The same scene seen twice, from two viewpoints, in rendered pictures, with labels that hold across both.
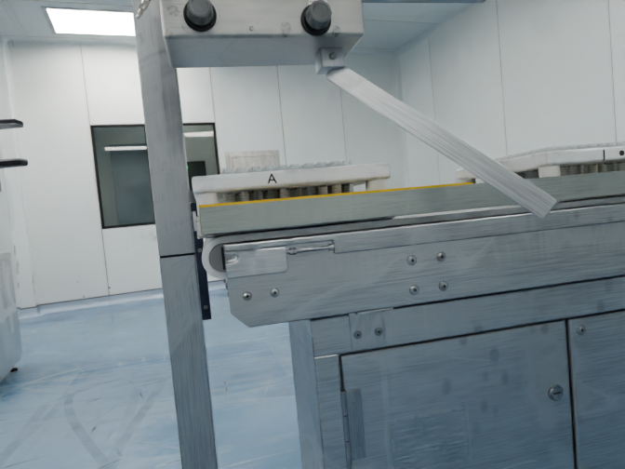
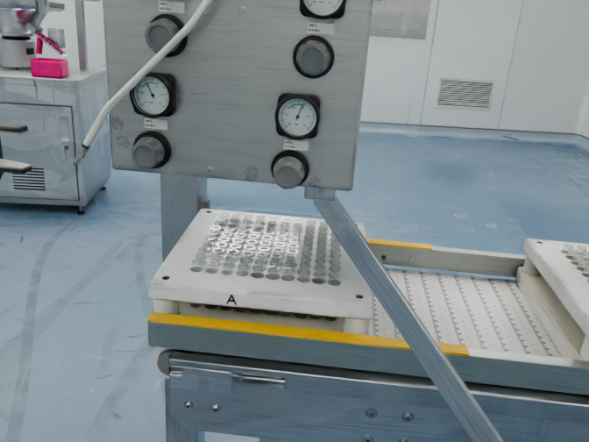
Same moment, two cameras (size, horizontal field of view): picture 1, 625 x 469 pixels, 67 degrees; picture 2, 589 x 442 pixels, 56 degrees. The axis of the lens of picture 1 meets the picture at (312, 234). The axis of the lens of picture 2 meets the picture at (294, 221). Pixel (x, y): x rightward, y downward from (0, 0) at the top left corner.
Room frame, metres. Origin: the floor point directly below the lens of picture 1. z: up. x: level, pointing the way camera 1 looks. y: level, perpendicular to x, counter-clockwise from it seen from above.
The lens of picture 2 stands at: (0.08, -0.16, 1.19)
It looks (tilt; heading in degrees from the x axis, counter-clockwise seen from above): 21 degrees down; 16
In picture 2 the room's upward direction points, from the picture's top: 4 degrees clockwise
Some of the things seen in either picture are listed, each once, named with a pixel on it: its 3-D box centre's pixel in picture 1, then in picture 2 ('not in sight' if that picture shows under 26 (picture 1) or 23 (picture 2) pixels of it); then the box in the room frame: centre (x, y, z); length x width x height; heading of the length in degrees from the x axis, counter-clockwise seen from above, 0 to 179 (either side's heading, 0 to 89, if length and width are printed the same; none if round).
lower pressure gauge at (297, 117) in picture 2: not in sight; (297, 116); (0.53, -0.03, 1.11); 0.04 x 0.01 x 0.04; 102
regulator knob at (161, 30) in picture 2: not in sight; (163, 29); (0.50, 0.08, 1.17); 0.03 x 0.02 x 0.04; 102
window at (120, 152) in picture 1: (160, 173); not in sight; (5.59, 1.70, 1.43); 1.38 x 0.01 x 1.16; 110
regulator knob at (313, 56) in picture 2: not in sight; (313, 51); (0.52, -0.04, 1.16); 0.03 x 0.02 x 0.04; 102
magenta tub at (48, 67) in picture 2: not in sight; (50, 67); (2.57, 1.94, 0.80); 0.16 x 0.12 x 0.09; 110
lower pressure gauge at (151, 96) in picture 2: not in sight; (152, 95); (0.50, 0.09, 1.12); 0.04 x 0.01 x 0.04; 102
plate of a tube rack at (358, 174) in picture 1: (280, 184); (273, 254); (0.69, 0.04, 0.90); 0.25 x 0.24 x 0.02; 13
